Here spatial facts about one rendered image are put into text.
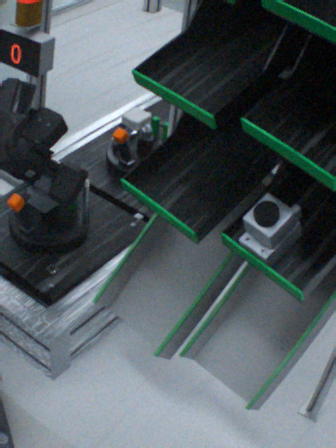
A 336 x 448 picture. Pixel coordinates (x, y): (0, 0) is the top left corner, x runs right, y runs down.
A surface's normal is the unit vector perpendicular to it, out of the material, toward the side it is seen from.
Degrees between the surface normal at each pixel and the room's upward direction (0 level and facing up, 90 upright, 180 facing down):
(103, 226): 0
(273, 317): 45
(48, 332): 0
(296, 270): 25
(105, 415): 0
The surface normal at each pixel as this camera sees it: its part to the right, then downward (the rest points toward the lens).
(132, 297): -0.44, -0.28
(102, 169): 0.11, -0.77
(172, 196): -0.21, -0.54
